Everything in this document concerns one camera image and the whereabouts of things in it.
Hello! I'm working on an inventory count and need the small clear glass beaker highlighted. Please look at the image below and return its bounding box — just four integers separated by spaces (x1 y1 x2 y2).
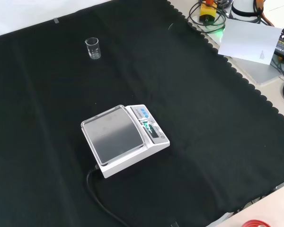
84 37 102 60

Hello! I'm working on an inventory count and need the black bench cloth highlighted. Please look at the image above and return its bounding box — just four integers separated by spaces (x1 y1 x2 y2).
0 0 284 227

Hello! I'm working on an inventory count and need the white electronic balance steel pan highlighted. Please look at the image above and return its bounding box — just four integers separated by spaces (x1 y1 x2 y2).
80 104 170 179

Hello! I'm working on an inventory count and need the yellow stop button box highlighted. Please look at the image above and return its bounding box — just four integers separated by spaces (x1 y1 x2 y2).
198 0 219 26

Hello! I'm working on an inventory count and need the pale grey board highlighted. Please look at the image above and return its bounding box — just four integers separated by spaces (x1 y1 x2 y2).
228 55 284 85

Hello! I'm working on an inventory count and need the white paper sheet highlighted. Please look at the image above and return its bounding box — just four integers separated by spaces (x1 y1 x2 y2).
217 18 284 65

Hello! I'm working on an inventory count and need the red round object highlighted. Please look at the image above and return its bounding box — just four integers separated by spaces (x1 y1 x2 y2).
241 219 271 227

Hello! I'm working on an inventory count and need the black balance power cable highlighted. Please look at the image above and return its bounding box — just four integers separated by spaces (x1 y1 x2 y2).
86 164 129 227

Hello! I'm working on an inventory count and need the black looped cable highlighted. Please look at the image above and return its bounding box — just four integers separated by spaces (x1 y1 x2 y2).
187 0 228 34

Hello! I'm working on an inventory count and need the orange cable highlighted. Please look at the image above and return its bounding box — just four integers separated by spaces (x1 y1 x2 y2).
257 0 276 27

